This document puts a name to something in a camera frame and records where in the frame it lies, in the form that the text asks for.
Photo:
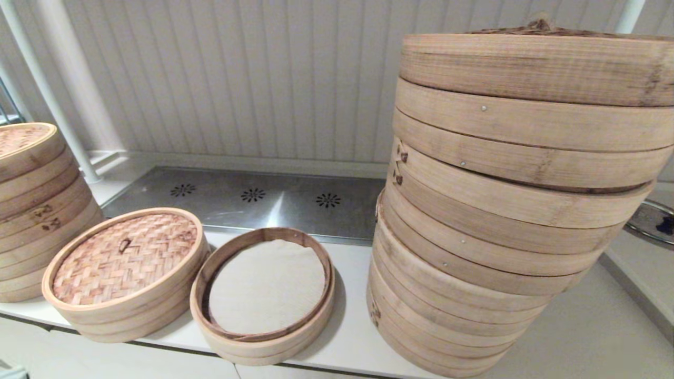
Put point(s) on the large bamboo steamer basket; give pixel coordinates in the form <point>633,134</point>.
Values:
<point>447,305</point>
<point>526,137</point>
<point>474,258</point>
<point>500,210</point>
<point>437,352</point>

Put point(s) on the grey metal frame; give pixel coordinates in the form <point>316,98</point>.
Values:
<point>6,113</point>

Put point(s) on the large woven bamboo steamer lid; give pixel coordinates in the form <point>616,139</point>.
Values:
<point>526,68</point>

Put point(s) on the white steamer liner cloth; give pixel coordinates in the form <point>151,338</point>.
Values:
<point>266,287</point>

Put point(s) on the small bamboo steamer basket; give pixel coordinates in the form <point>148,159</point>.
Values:
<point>31,187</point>
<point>126,329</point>
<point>21,279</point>
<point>47,221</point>
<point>263,353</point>

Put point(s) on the thick white column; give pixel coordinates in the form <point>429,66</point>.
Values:
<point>80,84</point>

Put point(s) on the perforated stainless steel plate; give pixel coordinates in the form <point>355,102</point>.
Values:
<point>221,210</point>

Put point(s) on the thin white round pole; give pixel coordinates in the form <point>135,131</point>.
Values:
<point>631,16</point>
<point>51,100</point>

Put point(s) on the round metal pan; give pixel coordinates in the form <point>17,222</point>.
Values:
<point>647,221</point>

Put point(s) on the white cabinet front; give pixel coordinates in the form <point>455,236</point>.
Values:
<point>79,363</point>

